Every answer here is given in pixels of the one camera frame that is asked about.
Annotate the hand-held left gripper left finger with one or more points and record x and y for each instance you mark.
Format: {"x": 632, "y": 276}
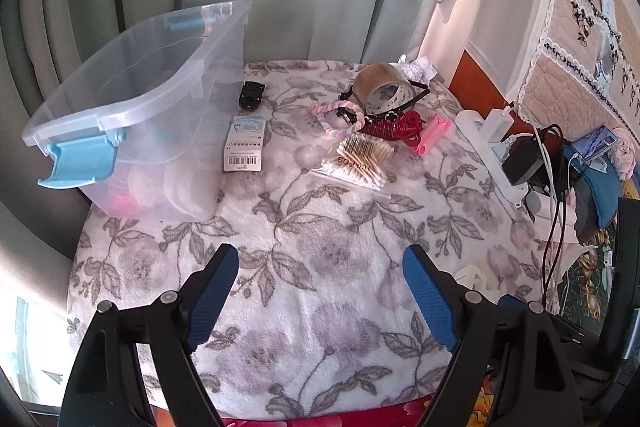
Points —
{"x": 215, "y": 297}

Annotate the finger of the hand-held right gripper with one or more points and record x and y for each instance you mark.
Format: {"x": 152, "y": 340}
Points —
{"x": 511, "y": 301}

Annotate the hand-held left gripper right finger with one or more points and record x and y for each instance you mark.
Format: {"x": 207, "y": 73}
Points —
{"x": 430, "y": 302}

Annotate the small white cardboard box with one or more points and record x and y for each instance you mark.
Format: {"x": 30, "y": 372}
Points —
{"x": 243, "y": 147}

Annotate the red hair claw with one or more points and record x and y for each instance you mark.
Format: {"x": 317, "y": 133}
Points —
{"x": 395, "y": 129}

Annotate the black toy car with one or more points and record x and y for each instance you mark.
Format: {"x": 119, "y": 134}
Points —
{"x": 251, "y": 96}

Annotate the black hair band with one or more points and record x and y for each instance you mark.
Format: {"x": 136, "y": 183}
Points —
{"x": 420, "y": 92}

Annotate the brown packing tape roll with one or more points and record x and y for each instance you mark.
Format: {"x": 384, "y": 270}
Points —
{"x": 372, "y": 77}

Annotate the clear plastic storage container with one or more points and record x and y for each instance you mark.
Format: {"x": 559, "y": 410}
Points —
{"x": 150, "y": 57}

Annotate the blue cloth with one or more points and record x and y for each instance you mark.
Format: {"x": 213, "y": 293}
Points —
{"x": 595, "y": 192}

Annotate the grey floral blanket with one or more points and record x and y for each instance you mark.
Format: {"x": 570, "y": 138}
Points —
{"x": 325, "y": 282}

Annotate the pink cloth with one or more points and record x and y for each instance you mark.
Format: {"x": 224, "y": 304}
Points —
{"x": 627, "y": 152}

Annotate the red floral sheet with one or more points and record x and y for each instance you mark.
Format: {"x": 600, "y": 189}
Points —
{"x": 350, "y": 414}

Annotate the black power adapter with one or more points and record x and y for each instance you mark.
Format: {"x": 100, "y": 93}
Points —
{"x": 522, "y": 159}

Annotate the white power strip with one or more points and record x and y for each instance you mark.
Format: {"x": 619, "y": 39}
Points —
{"x": 482, "y": 142}

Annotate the bag of cotton swabs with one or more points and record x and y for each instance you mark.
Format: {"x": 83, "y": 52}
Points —
{"x": 357, "y": 157}

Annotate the pink hair clip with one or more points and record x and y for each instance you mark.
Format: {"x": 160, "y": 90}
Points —
{"x": 432, "y": 134}

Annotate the white charger block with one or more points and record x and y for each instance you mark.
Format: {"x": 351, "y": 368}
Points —
{"x": 497, "y": 124}

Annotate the brown wooden panel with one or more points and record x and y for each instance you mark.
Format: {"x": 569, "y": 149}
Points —
{"x": 470, "y": 77}

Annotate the crumpled white paper ball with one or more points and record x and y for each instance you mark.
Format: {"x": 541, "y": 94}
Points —
{"x": 417, "y": 69}

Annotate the quilted lace-trimmed cover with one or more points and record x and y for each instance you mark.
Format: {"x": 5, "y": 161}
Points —
{"x": 565, "y": 57}

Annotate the white headboard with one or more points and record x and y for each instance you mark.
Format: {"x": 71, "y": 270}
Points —
{"x": 490, "y": 7}

